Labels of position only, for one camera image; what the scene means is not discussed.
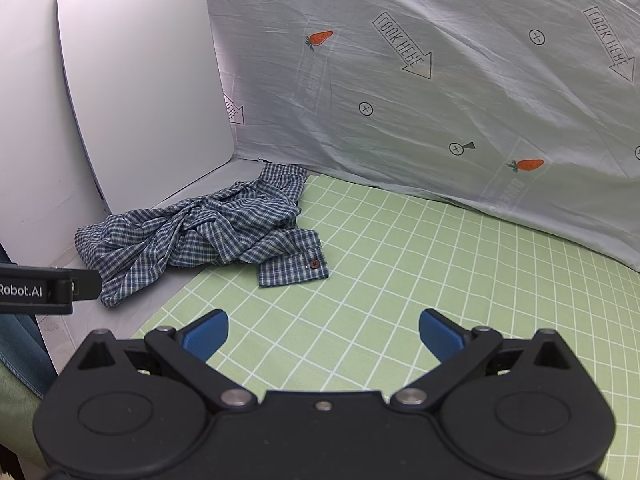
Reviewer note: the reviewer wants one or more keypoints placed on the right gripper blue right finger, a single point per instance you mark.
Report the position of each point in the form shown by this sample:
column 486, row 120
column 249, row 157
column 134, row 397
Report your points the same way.
column 453, row 344

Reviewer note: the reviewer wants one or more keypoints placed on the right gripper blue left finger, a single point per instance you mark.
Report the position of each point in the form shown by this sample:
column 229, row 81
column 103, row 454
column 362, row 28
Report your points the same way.
column 201, row 338

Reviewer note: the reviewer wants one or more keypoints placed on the blue plaid shirt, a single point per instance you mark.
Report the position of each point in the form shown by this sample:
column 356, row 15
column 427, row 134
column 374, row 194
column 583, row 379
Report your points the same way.
column 252, row 222

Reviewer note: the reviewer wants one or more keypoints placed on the green grid mat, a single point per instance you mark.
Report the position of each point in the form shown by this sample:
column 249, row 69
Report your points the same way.
column 392, row 256

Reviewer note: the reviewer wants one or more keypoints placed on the grey printed backdrop sheet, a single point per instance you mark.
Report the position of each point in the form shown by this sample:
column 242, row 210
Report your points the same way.
column 527, row 110

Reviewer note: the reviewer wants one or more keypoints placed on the white rounded board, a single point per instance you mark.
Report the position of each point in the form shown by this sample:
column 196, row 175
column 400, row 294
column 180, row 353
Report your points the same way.
column 143, row 80

